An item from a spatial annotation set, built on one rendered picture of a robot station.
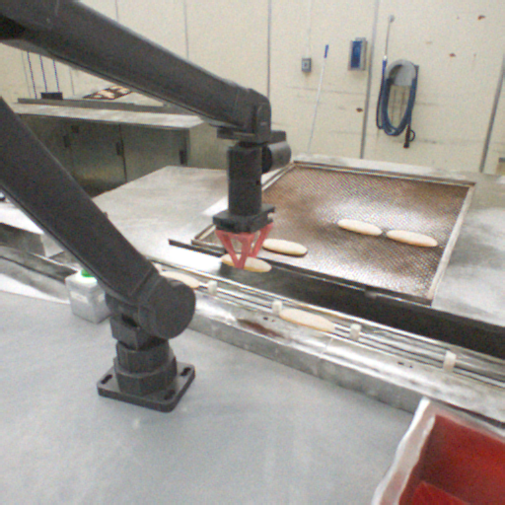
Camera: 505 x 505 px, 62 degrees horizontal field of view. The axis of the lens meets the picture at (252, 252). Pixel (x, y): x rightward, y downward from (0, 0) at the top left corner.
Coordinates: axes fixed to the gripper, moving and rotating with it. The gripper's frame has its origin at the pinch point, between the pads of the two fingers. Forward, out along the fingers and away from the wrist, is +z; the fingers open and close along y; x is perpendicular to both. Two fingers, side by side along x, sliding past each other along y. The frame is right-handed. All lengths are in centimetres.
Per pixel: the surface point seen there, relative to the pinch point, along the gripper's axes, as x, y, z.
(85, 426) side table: 3.1, -33.6, 11.0
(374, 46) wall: 95, 369, -45
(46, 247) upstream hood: 45.6, -8.7, 4.6
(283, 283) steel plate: -0.3, 14.4, 11.3
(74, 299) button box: 25.9, -17.2, 7.3
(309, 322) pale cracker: -13.5, -1.7, 7.3
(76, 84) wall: 527, 368, -5
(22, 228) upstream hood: 52, -10, 1
